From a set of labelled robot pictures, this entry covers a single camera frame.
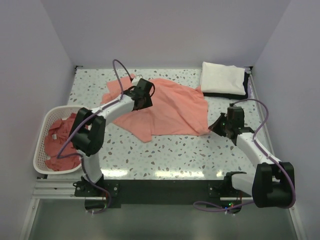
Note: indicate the folded white t-shirt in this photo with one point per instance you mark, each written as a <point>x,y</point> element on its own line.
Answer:
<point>222,79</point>

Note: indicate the folded black t-shirt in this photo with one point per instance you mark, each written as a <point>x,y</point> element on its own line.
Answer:
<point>233,96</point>

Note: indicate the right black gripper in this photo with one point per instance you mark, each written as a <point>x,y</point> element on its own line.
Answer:
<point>214,127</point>

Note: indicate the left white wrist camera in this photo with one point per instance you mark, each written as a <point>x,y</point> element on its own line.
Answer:
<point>136,79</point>

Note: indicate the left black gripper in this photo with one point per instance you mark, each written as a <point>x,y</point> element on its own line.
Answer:
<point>147,103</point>

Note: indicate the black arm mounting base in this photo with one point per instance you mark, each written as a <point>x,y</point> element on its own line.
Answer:
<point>155,192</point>

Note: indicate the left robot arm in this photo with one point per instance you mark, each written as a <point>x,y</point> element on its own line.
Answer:
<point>88,130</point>

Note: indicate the white plastic laundry basket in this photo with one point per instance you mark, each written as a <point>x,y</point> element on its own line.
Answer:
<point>40,156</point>

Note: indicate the dark pink crumpled t-shirt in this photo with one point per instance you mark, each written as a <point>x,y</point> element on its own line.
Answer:
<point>57,135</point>

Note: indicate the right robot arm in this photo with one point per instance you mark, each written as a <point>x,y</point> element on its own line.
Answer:
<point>273,184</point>

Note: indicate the salmon pink t-shirt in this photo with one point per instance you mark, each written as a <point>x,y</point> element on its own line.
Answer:
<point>176,110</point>

